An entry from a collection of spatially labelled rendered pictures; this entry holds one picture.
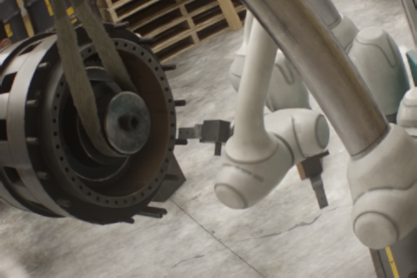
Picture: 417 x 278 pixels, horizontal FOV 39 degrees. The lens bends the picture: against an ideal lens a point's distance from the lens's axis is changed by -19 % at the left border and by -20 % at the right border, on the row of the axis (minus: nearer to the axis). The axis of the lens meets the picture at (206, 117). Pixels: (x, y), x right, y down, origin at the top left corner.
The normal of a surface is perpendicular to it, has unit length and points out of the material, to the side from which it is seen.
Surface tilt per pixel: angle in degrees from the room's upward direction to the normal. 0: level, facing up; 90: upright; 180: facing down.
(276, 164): 101
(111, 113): 90
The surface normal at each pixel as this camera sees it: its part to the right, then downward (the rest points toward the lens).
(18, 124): -0.70, 0.01
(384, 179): -0.36, -0.05
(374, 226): -0.52, 0.65
